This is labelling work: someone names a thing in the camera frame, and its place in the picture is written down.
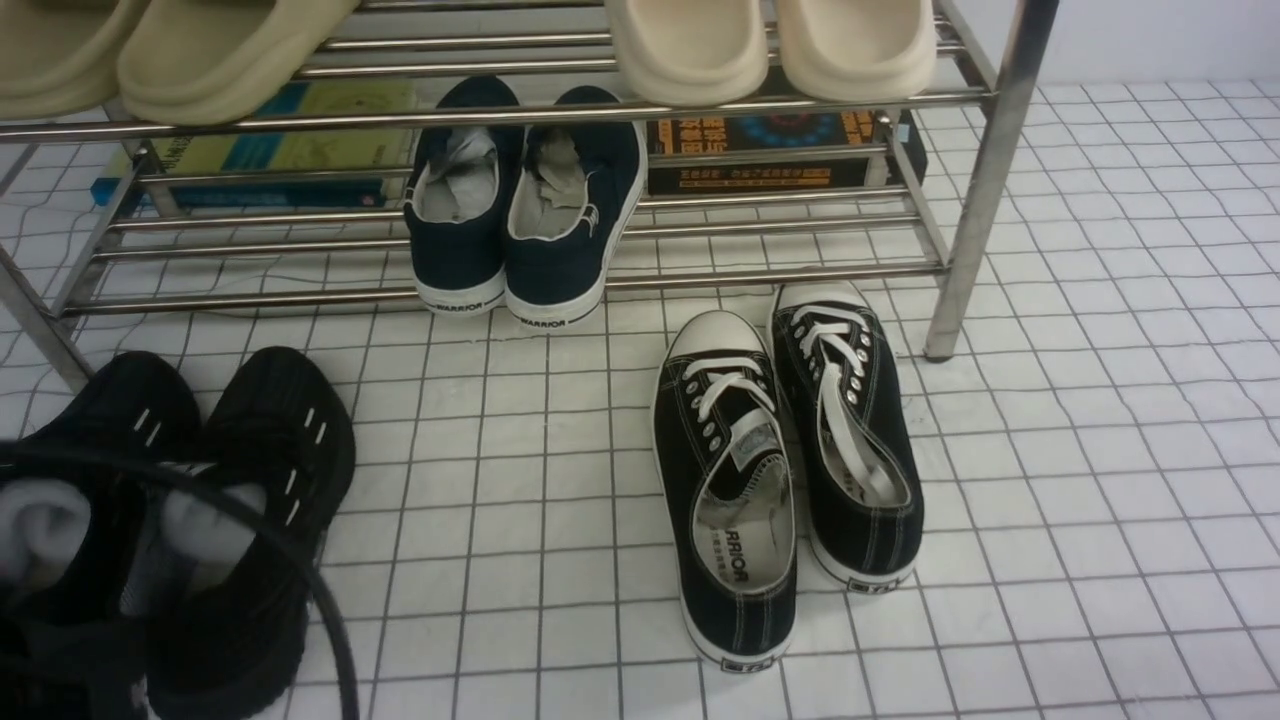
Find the black canvas sneaker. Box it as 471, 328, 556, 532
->
767, 281, 925, 594
650, 310, 797, 674

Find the navy slip-on shoe left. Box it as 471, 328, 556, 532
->
402, 126, 525, 316

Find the black cable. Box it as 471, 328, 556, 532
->
0, 439, 361, 720

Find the navy slip-on shoe right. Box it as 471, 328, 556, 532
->
504, 120, 649, 332

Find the cream slipper far right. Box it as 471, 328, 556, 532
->
774, 1, 938, 102

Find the black canvas sneaker left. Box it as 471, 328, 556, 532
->
650, 310, 797, 674

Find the black knit shoe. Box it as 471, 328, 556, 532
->
1, 351, 200, 719
147, 346, 356, 719

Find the green blue book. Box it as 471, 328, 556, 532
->
152, 79, 417, 209

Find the cream slipper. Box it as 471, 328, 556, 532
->
604, 1, 771, 108
774, 1, 938, 102

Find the beige slipper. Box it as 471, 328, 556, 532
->
1, 1, 150, 120
116, 1, 358, 126

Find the black orange book box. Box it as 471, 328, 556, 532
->
646, 111, 902, 196

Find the black canvas sneaker right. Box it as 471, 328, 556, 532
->
767, 281, 925, 594

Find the metal shoe rack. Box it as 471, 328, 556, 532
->
3, 1, 1059, 388

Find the navy slip-on shoe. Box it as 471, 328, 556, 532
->
402, 126, 525, 316
504, 120, 649, 332

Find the beige slipper far left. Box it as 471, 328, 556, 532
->
1, 1, 150, 120

